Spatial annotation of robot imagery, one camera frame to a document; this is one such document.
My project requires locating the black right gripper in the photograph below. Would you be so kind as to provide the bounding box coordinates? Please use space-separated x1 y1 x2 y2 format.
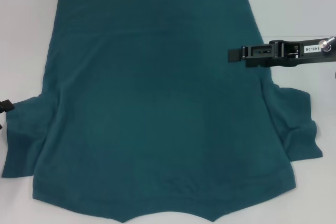
228 39 336 68

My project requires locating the teal blue shirt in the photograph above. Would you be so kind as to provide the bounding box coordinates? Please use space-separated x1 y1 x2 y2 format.
1 0 323 208

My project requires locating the white number label sticker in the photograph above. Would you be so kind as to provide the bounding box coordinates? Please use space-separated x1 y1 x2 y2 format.
303 46 322 54

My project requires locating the silver knob on right gripper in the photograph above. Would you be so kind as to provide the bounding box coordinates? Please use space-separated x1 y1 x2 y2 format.
318 36 336 52

